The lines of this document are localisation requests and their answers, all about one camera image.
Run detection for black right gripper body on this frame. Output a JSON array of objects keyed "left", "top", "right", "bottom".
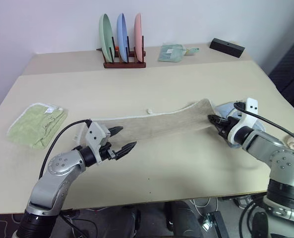
[{"left": 217, "top": 116, "right": 239, "bottom": 147}]

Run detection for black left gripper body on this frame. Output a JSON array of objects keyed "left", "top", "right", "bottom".
[{"left": 98, "top": 130, "right": 118, "bottom": 162}]

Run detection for beige towel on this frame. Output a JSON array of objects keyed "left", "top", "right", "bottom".
[{"left": 73, "top": 98, "right": 221, "bottom": 150}]

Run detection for folded green towel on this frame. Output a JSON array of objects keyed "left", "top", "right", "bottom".
[{"left": 5, "top": 102, "right": 69, "bottom": 150}]

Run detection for brown wooden plate rack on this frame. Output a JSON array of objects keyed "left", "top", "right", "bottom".
[{"left": 96, "top": 35, "right": 147, "bottom": 69}]

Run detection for small teal scoop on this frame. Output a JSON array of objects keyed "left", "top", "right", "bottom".
[{"left": 184, "top": 47, "right": 200, "bottom": 57}]

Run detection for black rectangular block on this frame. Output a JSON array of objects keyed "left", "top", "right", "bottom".
[{"left": 209, "top": 37, "right": 246, "bottom": 59}]

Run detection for folded teal cloth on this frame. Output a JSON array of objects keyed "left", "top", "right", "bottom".
[{"left": 157, "top": 43, "right": 187, "bottom": 63}]

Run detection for dark padded chair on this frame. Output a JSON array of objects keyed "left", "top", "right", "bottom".
[{"left": 267, "top": 30, "right": 294, "bottom": 115}]

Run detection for dark rounded shape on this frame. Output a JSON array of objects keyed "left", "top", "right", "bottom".
[{"left": 161, "top": 200, "right": 205, "bottom": 238}]

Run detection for green plate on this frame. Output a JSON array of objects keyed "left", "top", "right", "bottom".
[{"left": 98, "top": 13, "right": 116, "bottom": 63}]

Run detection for blue plate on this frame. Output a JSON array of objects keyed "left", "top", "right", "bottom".
[{"left": 116, "top": 12, "right": 129, "bottom": 62}]

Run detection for pink plate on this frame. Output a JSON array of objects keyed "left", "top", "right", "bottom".
[{"left": 133, "top": 12, "right": 145, "bottom": 63}]

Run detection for black box under table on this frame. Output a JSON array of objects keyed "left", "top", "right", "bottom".
[{"left": 205, "top": 211, "right": 230, "bottom": 238}]

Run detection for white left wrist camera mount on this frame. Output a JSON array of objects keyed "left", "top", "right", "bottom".
[{"left": 85, "top": 121, "right": 111, "bottom": 166}]

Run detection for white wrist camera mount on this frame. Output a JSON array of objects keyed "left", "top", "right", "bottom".
[
  {"left": 227, "top": 97, "right": 259, "bottom": 150},
  {"left": 85, "top": 121, "right": 111, "bottom": 166}
]

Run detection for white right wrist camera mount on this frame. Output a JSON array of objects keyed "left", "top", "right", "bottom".
[{"left": 227, "top": 97, "right": 259, "bottom": 150}]

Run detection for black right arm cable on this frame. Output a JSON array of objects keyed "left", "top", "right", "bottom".
[{"left": 233, "top": 101, "right": 294, "bottom": 145}]

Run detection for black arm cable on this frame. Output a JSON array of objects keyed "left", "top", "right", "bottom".
[
  {"left": 38, "top": 119, "right": 92, "bottom": 180},
  {"left": 233, "top": 101, "right": 294, "bottom": 145}
]

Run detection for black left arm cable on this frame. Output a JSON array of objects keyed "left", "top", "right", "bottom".
[{"left": 38, "top": 119, "right": 92, "bottom": 180}]

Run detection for white cable under table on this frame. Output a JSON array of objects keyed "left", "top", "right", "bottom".
[{"left": 189, "top": 197, "right": 213, "bottom": 216}]

